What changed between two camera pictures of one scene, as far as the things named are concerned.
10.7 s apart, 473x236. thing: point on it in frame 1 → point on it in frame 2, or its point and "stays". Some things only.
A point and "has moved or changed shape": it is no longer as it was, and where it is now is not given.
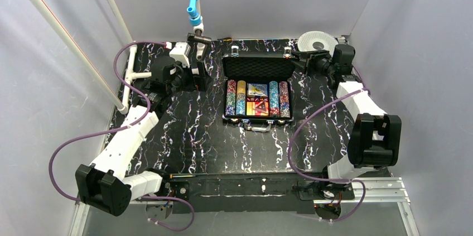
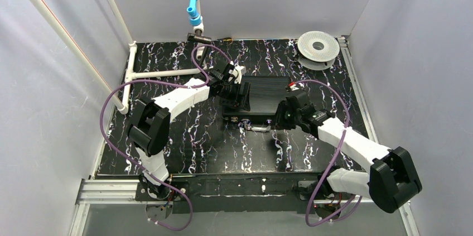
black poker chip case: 258,88 has moved or changed shape
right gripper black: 308,59 → 281,115
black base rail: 289,192 stays
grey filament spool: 316,40 stays
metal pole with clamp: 197,37 stays
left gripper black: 199,70 → 236,91
